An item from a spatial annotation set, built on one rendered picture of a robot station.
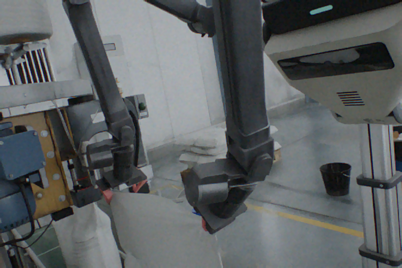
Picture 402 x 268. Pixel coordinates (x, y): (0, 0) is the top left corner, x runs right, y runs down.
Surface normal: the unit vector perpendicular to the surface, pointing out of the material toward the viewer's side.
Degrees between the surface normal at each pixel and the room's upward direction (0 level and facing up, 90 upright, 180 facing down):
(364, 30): 40
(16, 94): 90
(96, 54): 102
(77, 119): 90
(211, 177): 116
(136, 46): 90
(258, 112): 108
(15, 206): 91
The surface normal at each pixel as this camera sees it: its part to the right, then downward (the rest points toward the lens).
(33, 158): 0.90, -0.08
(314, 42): -0.63, -0.58
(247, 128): 0.33, 0.33
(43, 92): 0.97, -0.14
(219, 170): 0.15, -0.86
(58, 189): 0.65, 0.02
